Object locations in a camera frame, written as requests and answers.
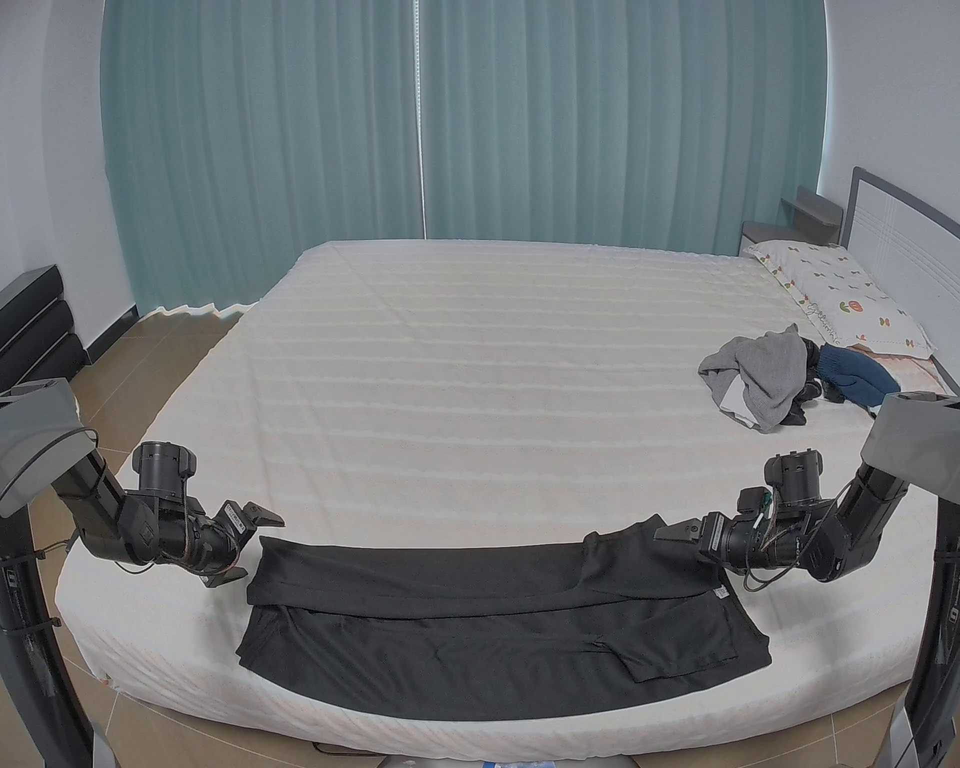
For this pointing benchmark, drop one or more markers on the black chest of drawers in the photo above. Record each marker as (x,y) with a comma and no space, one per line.
(34,330)

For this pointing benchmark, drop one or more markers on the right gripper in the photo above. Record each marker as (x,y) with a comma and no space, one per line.
(735,541)

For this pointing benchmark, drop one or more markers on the white printed pillow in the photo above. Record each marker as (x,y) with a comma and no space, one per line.
(847,296)

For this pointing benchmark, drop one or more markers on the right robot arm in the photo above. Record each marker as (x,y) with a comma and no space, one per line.
(900,442)

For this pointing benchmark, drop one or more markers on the black T-shirt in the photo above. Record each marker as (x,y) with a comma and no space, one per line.
(465,615)

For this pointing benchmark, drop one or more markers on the pile of clothes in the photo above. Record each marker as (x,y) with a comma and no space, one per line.
(765,375)

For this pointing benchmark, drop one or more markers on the blue-green curtain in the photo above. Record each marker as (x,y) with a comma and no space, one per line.
(622,127)
(262,150)

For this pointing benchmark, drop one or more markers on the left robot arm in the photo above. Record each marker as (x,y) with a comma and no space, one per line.
(97,502)

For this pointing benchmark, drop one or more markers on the grey bedside table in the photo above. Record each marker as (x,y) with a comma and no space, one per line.
(814,210)

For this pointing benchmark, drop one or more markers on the bed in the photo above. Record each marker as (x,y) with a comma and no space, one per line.
(487,375)

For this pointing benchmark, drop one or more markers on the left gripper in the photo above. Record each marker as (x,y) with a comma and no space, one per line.
(217,547)

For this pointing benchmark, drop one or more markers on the dark blue garment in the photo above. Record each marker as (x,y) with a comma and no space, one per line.
(855,375)

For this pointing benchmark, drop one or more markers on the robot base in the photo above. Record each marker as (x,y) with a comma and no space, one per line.
(517,764)

